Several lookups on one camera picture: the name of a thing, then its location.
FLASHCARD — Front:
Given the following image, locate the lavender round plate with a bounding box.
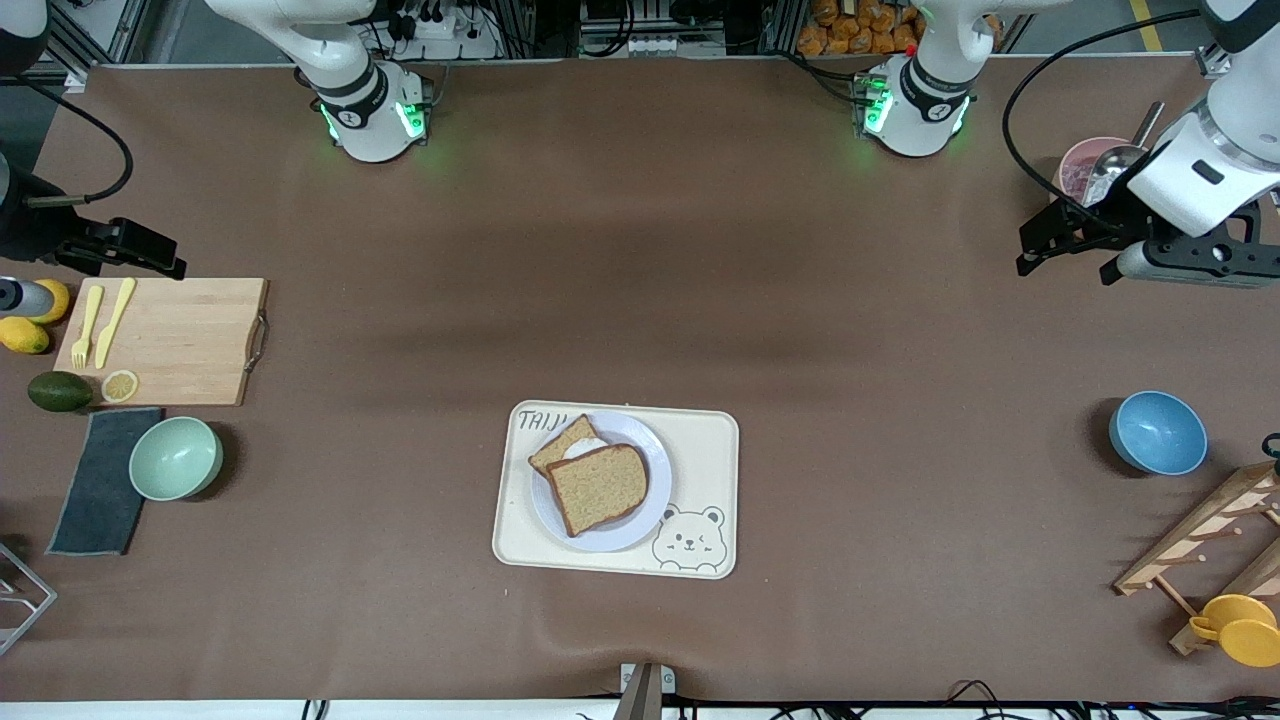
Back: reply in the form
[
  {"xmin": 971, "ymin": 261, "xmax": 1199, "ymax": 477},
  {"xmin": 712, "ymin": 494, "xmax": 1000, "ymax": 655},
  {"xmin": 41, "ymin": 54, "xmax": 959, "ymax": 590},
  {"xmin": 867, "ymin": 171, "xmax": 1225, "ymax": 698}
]
[{"xmin": 530, "ymin": 410, "xmax": 673, "ymax": 553}]

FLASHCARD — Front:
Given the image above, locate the brown bread slice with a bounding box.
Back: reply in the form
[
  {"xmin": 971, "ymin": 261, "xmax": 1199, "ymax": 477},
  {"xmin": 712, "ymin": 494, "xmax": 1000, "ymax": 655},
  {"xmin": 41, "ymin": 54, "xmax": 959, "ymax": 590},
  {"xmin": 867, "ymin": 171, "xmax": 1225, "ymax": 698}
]
[
  {"xmin": 545, "ymin": 443, "xmax": 650, "ymax": 539},
  {"xmin": 528, "ymin": 414, "xmax": 601, "ymax": 477}
]

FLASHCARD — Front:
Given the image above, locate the pink bowl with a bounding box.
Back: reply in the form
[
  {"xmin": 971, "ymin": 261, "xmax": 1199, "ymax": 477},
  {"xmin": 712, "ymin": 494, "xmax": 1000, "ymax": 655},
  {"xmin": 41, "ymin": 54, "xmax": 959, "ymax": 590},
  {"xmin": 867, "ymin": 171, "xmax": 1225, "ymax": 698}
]
[{"xmin": 1049, "ymin": 137, "xmax": 1136, "ymax": 236}]

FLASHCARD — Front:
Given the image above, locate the yellow lemon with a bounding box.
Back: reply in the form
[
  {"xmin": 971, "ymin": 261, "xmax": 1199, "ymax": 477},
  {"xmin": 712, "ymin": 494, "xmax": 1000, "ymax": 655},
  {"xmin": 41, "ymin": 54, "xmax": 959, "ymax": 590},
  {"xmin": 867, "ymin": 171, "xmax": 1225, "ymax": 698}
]
[
  {"xmin": 30, "ymin": 279, "xmax": 71, "ymax": 325},
  {"xmin": 0, "ymin": 315, "xmax": 50, "ymax": 355}
]

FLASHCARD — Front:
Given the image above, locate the yellow plastic knife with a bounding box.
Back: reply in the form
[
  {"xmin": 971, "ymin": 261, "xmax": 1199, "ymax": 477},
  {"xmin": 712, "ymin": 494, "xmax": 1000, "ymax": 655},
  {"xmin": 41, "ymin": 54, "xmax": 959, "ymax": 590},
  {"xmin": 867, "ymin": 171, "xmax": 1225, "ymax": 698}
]
[{"xmin": 95, "ymin": 278, "xmax": 137, "ymax": 369}]

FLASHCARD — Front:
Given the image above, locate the yellow plastic fork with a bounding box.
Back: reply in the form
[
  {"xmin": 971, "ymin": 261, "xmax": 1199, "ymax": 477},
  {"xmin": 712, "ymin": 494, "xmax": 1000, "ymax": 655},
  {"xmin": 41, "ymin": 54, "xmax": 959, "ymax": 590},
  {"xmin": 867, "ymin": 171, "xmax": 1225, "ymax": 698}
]
[{"xmin": 71, "ymin": 286, "xmax": 104, "ymax": 370}]

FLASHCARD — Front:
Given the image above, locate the wooden cutting board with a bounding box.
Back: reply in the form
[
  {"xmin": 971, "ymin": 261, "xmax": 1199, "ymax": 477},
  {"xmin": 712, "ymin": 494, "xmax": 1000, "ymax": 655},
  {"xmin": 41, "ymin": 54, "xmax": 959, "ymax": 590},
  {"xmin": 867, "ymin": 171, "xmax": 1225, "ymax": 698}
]
[{"xmin": 53, "ymin": 278, "xmax": 271, "ymax": 407}]

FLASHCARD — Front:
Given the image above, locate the metal scoop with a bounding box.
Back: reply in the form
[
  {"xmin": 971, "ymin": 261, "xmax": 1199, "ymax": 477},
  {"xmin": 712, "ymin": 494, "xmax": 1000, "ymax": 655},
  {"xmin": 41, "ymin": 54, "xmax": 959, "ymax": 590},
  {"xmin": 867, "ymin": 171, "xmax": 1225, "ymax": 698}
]
[{"xmin": 1085, "ymin": 100, "xmax": 1167, "ymax": 206}]

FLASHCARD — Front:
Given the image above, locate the green avocado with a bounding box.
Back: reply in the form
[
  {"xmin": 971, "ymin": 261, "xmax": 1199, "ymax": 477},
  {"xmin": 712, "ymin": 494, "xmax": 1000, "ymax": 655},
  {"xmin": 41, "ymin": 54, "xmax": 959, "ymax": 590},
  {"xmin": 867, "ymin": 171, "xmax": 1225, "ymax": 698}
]
[{"xmin": 27, "ymin": 371, "xmax": 94, "ymax": 413}]

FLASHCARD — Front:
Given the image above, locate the mint green bowl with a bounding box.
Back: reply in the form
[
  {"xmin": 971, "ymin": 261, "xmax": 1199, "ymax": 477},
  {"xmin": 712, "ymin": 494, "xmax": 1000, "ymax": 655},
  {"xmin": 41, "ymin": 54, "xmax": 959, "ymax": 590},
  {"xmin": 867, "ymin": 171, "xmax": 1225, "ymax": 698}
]
[{"xmin": 129, "ymin": 416, "xmax": 224, "ymax": 502}]

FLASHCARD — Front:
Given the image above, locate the blue bowl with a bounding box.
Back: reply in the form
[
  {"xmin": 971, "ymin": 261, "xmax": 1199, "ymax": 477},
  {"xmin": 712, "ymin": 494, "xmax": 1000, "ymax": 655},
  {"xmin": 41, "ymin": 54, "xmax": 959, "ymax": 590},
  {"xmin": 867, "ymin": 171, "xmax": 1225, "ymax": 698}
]
[{"xmin": 1108, "ymin": 390, "xmax": 1209, "ymax": 477}]

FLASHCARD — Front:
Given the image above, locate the dark grey cloth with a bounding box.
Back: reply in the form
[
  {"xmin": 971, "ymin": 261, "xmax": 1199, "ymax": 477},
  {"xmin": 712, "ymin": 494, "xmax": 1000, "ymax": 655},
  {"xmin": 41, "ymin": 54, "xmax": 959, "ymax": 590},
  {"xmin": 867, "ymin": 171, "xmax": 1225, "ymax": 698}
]
[{"xmin": 46, "ymin": 407, "xmax": 164, "ymax": 557}]

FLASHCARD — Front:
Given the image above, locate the orange snack bag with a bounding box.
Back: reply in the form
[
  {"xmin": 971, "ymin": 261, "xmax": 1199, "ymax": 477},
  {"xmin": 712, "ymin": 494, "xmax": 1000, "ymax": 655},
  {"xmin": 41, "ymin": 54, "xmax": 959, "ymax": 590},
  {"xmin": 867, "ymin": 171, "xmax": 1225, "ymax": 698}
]
[{"xmin": 798, "ymin": 0, "xmax": 921, "ymax": 56}]

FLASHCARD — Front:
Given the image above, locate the brown table mat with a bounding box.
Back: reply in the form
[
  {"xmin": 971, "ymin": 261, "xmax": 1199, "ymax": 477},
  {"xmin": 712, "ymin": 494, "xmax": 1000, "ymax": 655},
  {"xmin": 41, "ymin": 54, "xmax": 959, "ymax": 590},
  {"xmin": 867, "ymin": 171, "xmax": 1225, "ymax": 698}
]
[{"xmin": 0, "ymin": 55, "xmax": 1280, "ymax": 703}]

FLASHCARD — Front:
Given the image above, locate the wooden peg rack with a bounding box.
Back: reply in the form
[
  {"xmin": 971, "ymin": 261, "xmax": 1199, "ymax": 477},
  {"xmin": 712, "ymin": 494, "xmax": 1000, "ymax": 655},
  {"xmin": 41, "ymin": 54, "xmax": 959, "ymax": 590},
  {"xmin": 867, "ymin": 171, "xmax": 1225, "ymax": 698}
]
[{"xmin": 1113, "ymin": 462, "xmax": 1280, "ymax": 656}]

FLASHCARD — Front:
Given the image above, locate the cream bear print tray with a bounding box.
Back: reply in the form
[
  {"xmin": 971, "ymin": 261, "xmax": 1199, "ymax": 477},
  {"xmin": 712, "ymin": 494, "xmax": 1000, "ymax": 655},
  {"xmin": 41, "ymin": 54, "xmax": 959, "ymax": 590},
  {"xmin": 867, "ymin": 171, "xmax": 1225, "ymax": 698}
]
[{"xmin": 492, "ymin": 400, "xmax": 740, "ymax": 580}]

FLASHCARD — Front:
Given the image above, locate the yellow cup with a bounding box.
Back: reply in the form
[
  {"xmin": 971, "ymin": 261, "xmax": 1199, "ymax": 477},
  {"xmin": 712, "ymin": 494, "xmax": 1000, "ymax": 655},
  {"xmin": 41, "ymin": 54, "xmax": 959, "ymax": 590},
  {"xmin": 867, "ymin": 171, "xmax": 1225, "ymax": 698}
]
[{"xmin": 1188, "ymin": 594, "xmax": 1280, "ymax": 668}]

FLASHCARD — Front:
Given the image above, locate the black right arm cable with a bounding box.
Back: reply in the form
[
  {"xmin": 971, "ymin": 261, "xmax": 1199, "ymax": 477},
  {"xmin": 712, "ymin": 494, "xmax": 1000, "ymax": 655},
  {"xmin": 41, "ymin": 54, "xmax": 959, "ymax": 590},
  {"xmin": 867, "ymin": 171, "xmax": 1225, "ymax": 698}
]
[{"xmin": 15, "ymin": 78, "xmax": 134, "ymax": 209}]

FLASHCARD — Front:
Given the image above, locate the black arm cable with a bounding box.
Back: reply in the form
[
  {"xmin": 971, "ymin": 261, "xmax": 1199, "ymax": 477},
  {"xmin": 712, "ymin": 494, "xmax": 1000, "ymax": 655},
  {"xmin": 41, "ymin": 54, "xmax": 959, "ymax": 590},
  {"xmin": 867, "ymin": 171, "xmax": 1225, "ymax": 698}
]
[
  {"xmin": 1003, "ymin": 8, "xmax": 1206, "ymax": 236},
  {"xmin": 15, "ymin": 78, "xmax": 134, "ymax": 209}
]

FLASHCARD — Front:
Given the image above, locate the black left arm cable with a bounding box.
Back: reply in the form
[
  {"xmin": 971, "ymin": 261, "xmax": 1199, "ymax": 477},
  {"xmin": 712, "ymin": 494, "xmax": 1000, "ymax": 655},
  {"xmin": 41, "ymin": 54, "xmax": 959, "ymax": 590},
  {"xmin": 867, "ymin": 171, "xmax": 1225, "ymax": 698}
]
[{"xmin": 1003, "ymin": 8, "xmax": 1206, "ymax": 236}]

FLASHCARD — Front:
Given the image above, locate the metal wire basket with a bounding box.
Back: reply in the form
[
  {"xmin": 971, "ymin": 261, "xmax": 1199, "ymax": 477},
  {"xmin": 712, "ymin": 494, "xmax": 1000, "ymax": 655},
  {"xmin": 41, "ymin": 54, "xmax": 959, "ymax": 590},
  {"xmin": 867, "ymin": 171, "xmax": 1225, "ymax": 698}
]
[{"xmin": 0, "ymin": 543, "xmax": 58, "ymax": 656}]

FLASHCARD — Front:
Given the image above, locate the aluminium camera post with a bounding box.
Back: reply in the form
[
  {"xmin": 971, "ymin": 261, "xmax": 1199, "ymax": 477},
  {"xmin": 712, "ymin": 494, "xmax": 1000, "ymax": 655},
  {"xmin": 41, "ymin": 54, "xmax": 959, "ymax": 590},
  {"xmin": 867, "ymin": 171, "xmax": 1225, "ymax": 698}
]
[{"xmin": 612, "ymin": 662, "xmax": 676, "ymax": 720}]

